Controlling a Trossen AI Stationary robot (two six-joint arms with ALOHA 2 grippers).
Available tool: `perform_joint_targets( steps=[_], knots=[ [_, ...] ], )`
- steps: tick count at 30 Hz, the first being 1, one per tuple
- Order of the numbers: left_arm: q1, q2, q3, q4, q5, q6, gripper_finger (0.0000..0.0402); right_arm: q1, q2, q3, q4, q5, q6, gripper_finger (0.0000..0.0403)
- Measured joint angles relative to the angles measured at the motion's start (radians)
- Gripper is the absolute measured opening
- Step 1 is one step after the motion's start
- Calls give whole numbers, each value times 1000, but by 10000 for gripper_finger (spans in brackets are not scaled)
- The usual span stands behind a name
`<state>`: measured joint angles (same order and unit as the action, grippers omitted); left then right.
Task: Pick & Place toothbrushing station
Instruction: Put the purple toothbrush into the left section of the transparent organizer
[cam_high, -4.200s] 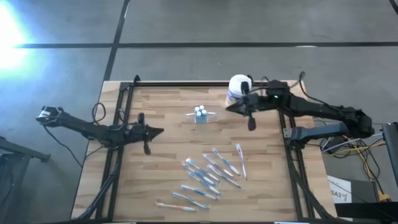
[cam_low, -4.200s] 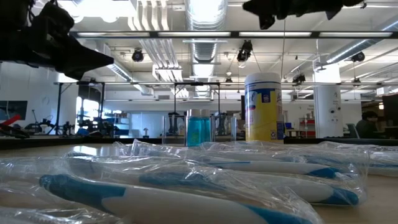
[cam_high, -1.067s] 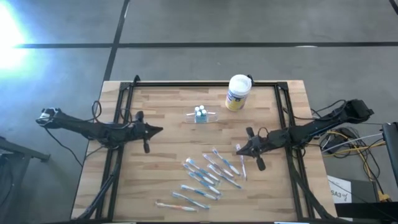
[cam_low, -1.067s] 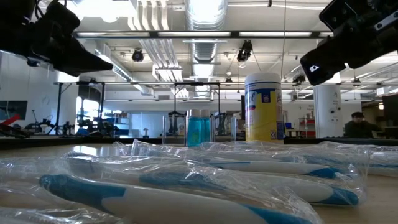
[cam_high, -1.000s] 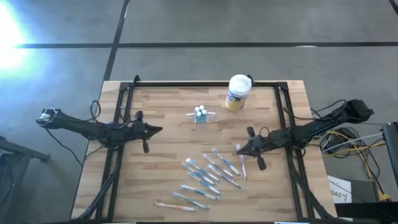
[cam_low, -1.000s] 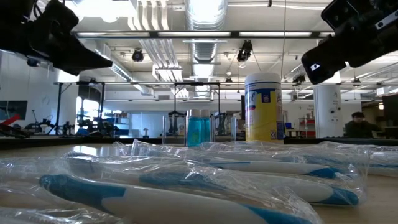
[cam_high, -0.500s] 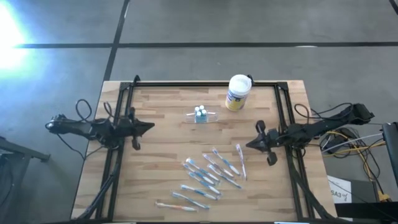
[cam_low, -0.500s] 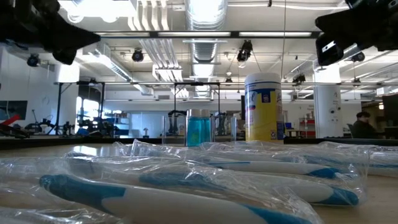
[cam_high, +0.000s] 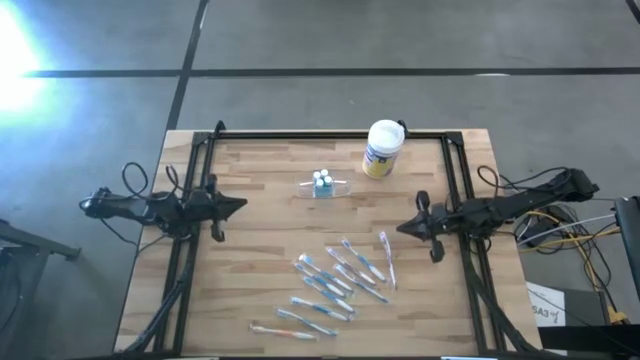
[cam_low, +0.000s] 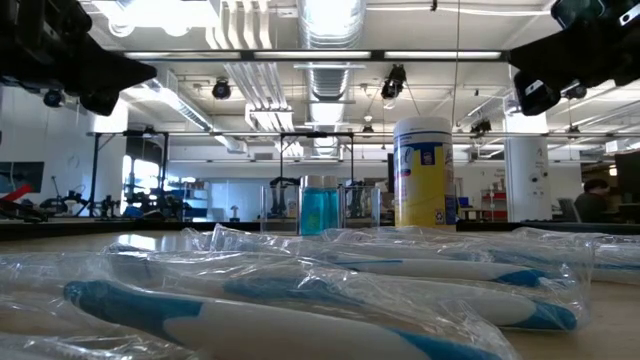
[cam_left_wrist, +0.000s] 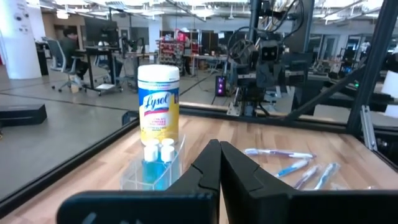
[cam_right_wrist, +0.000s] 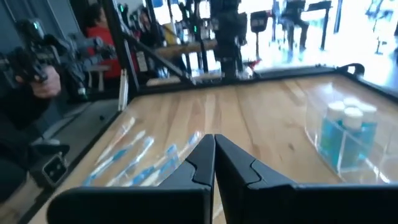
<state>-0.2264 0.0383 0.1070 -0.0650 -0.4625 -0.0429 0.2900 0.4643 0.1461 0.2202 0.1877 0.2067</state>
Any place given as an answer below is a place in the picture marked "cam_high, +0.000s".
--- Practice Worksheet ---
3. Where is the black metal stand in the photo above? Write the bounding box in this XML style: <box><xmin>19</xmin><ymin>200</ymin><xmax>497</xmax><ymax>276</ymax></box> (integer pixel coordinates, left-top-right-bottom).
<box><xmin>0</xmin><ymin>218</ymin><xmax>83</xmax><ymax>360</ymax></box>

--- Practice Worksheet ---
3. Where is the black screen edge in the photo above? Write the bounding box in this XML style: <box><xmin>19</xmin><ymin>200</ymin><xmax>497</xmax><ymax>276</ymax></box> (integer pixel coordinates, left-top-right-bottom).
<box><xmin>613</xmin><ymin>195</ymin><xmax>640</xmax><ymax>302</ymax></box>

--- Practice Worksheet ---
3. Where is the pink toothbrush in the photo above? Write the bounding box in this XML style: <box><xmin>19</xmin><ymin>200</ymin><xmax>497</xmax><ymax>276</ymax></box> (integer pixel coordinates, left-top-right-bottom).
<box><xmin>378</xmin><ymin>230</ymin><xmax>398</xmax><ymax>291</ymax></box>

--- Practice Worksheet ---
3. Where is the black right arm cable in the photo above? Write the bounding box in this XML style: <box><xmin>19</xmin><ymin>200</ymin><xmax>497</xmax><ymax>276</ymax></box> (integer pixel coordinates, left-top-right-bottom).
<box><xmin>477</xmin><ymin>164</ymin><xmax>571</xmax><ymax>197</ymax></box>

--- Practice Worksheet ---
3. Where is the white floor cable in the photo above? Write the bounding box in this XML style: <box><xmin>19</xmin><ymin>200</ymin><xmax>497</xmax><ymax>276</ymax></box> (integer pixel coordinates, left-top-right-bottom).
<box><xmin>516</xmin><ymin>213</ymin><xmax>617</xmax><ymax>247</ymax></box>

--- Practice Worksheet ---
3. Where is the yellow Lysol wipes canister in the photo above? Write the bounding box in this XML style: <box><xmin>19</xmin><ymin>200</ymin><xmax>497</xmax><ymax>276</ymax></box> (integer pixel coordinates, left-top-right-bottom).
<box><xmin>361</xmin><ymin>118</ymin><xmax>406</xmax><ymax>180</ymax></box>

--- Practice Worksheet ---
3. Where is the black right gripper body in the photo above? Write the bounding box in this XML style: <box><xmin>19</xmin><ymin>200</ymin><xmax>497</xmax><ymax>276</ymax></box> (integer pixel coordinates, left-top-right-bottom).
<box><xmin>416</xmin><ymin>189</ymin><xmax>452</xmax><ymax>264</ymax></box>

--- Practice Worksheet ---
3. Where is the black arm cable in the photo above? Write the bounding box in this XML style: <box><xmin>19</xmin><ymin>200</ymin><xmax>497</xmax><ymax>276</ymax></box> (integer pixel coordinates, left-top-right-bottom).
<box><xmin>97</xmin><ymin>161</ymin><xmax>184</xmax><ymax>251</ymax></box>
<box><xmin>477</xmin><ymin>164</ymin><xmax>571</xmax><ymax>197</ymax></box>

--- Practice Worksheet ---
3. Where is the orange wrapped toothbrush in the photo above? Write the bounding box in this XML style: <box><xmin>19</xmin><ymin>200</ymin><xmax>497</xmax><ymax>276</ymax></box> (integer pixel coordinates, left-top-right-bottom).
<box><xmin>248</xmin><ymin>323</ymin><xmax>319</xmax><ymax>342</ymax></box>

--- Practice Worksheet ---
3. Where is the white paper sheet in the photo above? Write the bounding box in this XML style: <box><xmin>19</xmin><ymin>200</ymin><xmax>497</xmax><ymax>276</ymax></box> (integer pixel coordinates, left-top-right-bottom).
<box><xmin>526</xmin><ymin>281</ymin><xmax>567</xmax><ymax>329</ymax></box>

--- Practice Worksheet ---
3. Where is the black aluminium table frame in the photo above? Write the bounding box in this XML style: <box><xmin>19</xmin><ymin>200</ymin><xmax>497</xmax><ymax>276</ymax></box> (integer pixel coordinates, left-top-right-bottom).
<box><xmin>122</xmin><ymin>130</ymin><xmax>551</xmax><ymax>360</ymax></box>

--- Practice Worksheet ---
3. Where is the yellow cable connector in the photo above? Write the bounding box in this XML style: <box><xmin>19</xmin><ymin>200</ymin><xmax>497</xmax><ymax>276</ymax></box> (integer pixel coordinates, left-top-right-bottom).
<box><xmin>606</xmin><ymin>305</ymin><xmax>630</xmax><ymax>326</ymax></box>

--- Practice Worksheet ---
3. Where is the yellow floor cable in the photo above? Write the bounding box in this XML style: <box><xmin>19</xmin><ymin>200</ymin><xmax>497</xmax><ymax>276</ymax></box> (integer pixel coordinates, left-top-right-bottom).
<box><xmin>517</xmin><ymin>209</ymin><xmax>626</xmax><ymax>324</ymax></box>

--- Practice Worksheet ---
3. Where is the blue toothbrush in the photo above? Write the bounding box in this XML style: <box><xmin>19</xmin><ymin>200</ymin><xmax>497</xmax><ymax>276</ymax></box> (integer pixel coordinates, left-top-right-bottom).
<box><xmin>341</xmin><ymin>238</ymin><xmax>388</xmax><ymax>283</ymax></box>
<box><xmin>293</xmin><ymin>263</ymin><xmax>347</xmax><ymax>299</ymax></box>
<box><xmin>302</xmin><ymin>276</ymin><xmax>357</xmax><ymax>314</ymax></box>
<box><xmin>275</xmin><ymin>308</ymin><xmax>339</xmax><ymax>337</ymax></box>
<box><xmin>289</xmin><ymin>296</ymin><xmax>354</xmax><ymax>323</ymax></box>
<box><xmin>333</xmin><ymin>263</ymin><xmax>390</xmax><ymax>304</ymax></box>
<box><xmin>298</xmin><ymin>253</ymin><xmax>354</xmax><ymax>295</ymax></box>

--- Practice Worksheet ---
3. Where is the black power adapter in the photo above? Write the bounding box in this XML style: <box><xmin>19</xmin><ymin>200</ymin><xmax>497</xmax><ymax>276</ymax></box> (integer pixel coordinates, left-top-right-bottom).
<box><xmin>522</xmin><ymin>203</ymin><xmax>576</xmax><ymax>249</ymax></box>

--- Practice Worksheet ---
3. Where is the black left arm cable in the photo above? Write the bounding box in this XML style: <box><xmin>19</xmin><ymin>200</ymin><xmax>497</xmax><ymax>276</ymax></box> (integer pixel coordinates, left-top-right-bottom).
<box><xmin>97</xmin><ymin>161</ymin><xmax>184</xmax><ymax>251</ymax></box>

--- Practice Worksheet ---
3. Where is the clear acrylic organizer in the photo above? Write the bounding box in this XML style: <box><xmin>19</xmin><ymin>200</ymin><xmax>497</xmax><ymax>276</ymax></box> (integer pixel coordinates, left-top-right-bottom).
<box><xmin>297</xmin><ymin>175</ymin><xmax>352</xmax><ymax>200</ymax></box>

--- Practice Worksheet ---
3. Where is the black floor case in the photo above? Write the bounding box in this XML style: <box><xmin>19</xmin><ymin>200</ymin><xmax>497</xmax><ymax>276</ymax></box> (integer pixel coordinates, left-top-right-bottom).
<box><xmin>537</xmin><ymin>287</ymin><xmax>640</xmax><ymax>357</ymax></box>

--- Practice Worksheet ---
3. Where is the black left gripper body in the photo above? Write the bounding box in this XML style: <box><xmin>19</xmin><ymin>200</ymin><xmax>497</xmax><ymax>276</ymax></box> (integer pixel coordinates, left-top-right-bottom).
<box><xmin>185</xmin><ymin>173</ymin><xmax>227</xmax><ymax>244</ymax></box>

